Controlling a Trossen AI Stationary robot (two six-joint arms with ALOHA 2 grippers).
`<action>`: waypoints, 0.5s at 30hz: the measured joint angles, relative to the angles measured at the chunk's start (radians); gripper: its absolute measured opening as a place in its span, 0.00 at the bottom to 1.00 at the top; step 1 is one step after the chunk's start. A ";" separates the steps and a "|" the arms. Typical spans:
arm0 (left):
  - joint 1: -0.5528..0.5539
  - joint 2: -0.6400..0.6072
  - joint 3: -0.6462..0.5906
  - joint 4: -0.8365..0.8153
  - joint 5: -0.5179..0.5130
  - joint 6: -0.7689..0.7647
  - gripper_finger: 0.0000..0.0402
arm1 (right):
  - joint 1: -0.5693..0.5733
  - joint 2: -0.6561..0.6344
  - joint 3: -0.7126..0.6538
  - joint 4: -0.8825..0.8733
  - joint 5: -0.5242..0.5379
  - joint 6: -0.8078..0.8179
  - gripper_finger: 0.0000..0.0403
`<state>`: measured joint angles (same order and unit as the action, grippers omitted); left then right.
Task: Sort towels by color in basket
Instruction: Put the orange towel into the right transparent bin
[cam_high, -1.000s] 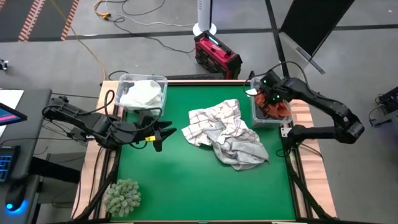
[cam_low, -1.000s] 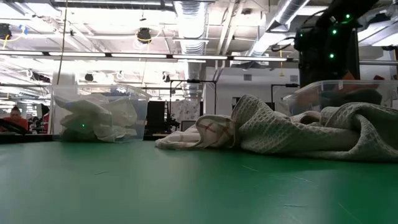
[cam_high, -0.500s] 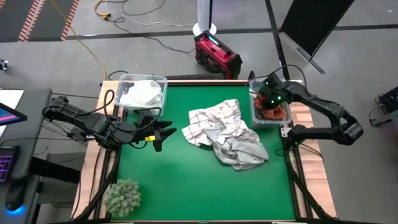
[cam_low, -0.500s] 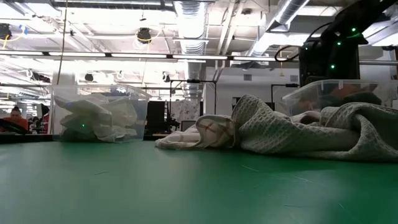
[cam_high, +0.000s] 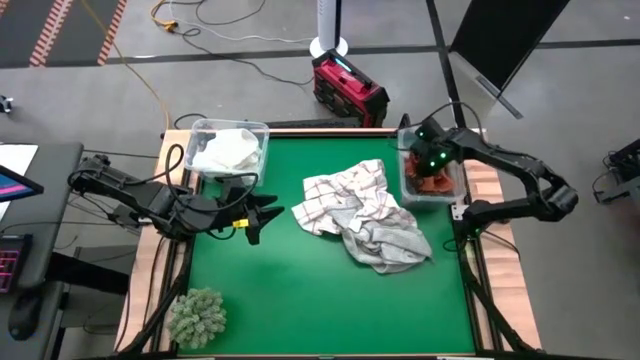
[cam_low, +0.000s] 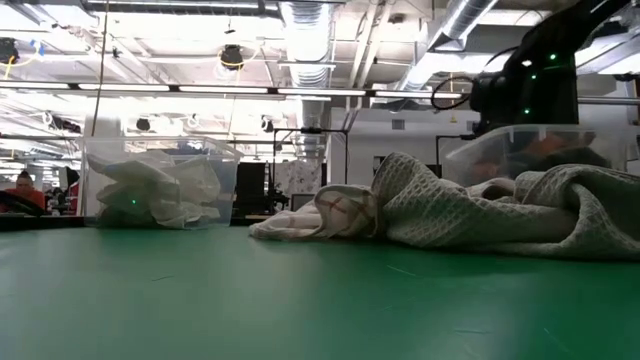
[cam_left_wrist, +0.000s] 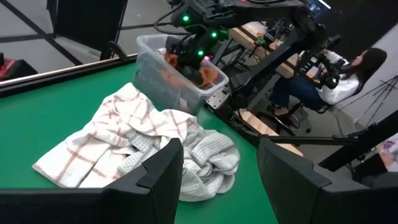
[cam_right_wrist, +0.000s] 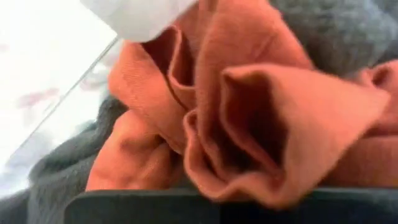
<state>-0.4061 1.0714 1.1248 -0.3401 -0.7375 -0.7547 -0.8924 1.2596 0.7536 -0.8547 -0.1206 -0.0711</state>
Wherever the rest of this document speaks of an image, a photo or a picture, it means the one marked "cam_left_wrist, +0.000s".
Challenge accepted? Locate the black leader arm handle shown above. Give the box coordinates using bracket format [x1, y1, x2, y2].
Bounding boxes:
[300, 34, 346, 91]

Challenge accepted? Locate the orange towel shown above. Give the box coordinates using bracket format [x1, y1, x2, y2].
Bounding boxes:
[163, 51, 220, 90]
[157, 68, 189, 93]

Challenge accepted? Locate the wooden base board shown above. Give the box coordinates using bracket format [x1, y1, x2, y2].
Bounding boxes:
[238, 108, 305, 157]

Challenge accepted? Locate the black tripod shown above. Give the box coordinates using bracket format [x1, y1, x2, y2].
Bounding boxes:
[337, 75, 398, 128]

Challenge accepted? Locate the black frame strut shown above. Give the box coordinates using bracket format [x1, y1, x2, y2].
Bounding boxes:
[257, 109, 398, 174]

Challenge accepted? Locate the black partition panel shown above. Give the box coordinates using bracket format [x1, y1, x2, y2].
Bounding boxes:
[45, 0, 129, 60]

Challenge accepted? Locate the white red-checked towel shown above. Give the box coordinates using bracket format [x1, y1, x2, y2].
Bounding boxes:
[32, 82, 200, 190]

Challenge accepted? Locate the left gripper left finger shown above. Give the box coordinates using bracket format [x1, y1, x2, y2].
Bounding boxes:
[0, 138, 185, 224]

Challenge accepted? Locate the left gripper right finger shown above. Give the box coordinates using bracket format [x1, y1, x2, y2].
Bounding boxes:
[256, 138, 398, 224]

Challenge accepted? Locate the clear plastic bin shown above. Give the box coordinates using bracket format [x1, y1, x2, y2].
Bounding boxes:
[132, 33, 230, 115]

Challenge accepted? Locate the wooden desk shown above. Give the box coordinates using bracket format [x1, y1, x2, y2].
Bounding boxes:
[228, 21, 300, 79]

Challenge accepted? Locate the black office chair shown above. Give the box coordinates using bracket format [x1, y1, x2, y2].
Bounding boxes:
[273, 99, 335, 138]

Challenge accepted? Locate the red and black box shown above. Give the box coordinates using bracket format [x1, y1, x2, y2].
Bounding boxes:
[0, 52, 39, 82]

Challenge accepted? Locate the person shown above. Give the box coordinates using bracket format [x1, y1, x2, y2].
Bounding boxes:
[267, 47, 389, 126]

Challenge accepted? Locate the pale waffle weave towel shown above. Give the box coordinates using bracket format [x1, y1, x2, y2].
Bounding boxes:
[116, 128, 241, 203]

